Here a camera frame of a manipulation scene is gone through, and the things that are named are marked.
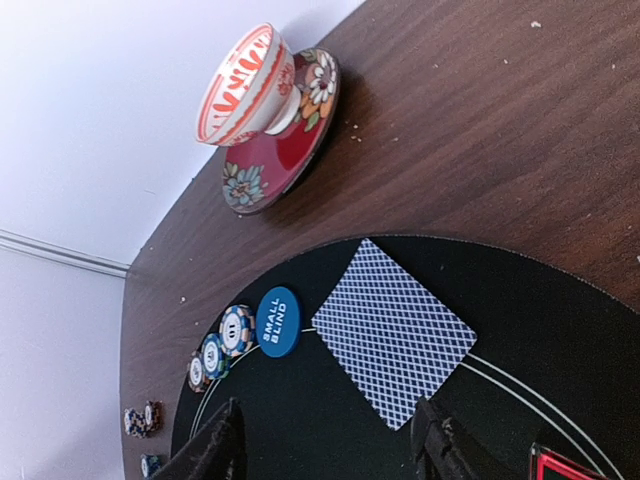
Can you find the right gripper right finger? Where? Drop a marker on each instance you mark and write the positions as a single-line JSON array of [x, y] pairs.
[[434, 452]]

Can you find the green poker chip stack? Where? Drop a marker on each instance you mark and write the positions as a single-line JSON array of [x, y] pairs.
[[150, 465]]

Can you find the blue small blind button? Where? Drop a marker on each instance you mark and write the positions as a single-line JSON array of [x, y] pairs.
[[278, 322]]

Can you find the card dealt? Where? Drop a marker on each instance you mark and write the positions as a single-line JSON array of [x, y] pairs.
[[394, 339]]

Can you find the round black poker mat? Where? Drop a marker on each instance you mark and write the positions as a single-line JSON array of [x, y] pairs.
[[514, 353]]

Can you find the blue white poker chip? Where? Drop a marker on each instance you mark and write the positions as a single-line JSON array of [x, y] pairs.
[[237, 330]]

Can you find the red floral saucer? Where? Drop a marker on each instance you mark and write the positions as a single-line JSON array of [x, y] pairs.
[[257, 173]]

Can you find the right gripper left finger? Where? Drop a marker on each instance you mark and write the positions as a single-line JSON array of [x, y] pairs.
[[218, 451]]

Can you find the triangular all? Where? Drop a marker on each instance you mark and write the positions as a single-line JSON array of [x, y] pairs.
[[546, 464]]

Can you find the orange black chip stack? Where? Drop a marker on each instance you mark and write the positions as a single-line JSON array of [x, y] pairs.
[[153, 417]]

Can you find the red patterned bowl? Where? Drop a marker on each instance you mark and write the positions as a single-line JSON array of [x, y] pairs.
[[252, 92]]

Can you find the left aluminium frame post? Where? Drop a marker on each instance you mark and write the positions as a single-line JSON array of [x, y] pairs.
[[33, 248]]

